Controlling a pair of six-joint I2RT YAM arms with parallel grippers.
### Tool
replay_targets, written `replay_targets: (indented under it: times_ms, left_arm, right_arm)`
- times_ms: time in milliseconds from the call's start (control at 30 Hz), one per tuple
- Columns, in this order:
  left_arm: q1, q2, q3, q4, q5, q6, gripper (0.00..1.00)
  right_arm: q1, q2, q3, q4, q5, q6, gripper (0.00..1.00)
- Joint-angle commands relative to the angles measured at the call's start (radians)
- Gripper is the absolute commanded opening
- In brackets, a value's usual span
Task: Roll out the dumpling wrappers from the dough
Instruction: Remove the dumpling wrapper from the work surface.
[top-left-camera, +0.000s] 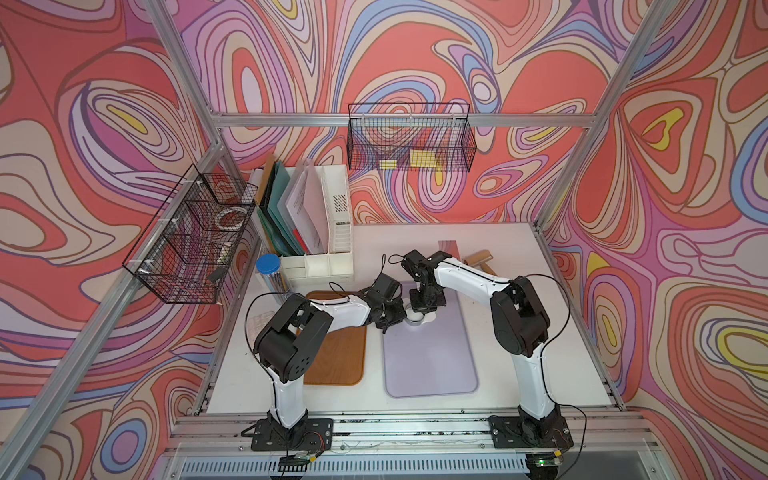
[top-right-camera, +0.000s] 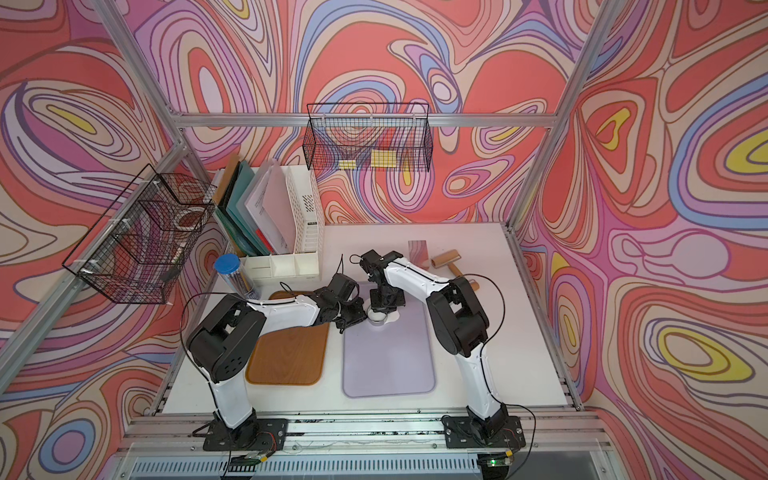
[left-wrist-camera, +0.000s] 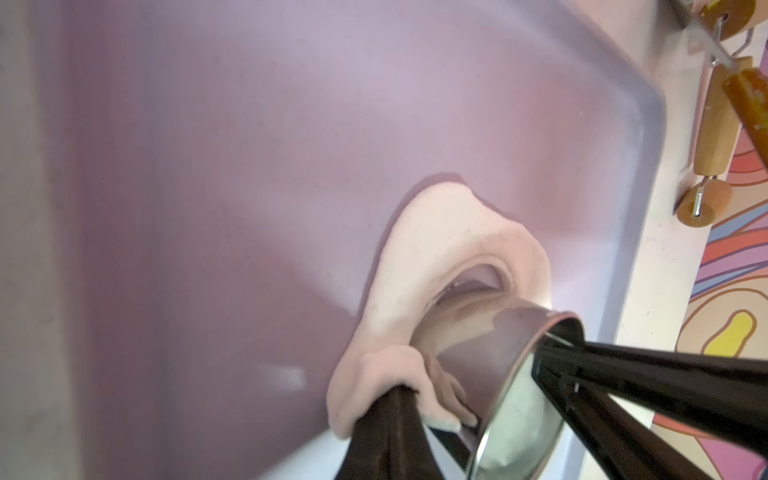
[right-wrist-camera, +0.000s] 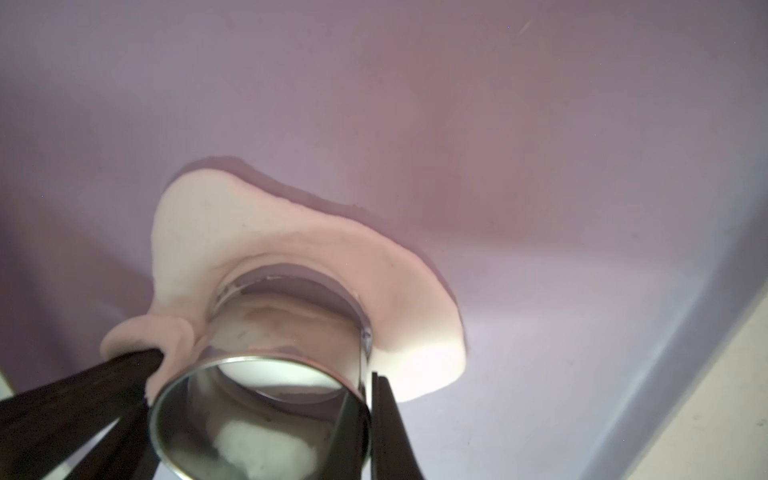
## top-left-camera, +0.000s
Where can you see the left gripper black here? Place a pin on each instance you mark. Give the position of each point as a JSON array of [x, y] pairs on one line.
[[399, 314]]

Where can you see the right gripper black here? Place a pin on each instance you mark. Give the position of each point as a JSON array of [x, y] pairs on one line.
[[440, 301]]

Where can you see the white dough piece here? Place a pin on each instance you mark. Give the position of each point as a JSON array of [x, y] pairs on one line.
[[431, 316]]

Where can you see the wooden dough roller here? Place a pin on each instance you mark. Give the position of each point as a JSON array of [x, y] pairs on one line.
[[480, 260]]

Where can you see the lilac plastic cutting mat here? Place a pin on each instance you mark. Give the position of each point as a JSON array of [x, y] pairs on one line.
[[430, 359]]

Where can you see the round metal cutter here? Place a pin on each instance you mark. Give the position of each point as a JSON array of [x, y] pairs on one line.
[[413, 317]]

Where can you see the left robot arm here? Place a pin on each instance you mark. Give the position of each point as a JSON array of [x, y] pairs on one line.
[[288, 344]]

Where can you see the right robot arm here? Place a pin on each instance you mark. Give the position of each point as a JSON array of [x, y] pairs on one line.
[[519, 319]]

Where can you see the tape roll in basket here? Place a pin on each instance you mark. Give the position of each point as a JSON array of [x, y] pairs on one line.
[[231, 219]]

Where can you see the white file organizer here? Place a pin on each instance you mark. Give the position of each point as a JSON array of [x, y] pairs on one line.
[[337, 263]]

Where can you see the brown wooden tray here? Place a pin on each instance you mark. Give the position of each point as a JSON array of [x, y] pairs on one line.
[[341, 357]]

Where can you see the blue lid clear jar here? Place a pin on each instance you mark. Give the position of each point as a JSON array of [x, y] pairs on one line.
[[270, 268]]

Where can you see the clear plastic mold tray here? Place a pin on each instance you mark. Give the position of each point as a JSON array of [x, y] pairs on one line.
[[256, 323]]

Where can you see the green folder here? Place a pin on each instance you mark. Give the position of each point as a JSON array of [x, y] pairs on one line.
[[277, 209]]

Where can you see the white paper folder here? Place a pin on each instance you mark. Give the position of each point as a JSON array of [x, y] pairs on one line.
[[306, 208]]

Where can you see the yellow sticky note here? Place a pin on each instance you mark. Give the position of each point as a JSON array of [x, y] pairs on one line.
[[423, 159]]

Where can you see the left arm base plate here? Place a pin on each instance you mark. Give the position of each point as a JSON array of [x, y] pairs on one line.
[[313, 435]]

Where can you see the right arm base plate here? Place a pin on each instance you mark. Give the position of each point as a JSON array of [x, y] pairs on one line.
[[523, 431]]

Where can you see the black wire basket back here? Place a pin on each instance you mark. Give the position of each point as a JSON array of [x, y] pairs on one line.
[[381, 134]]

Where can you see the black wire basket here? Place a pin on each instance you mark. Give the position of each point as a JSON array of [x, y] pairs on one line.
[[381, 134], [181, 257]]

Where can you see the black wire basket left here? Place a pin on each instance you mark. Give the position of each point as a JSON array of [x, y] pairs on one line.
[[181, 257]]

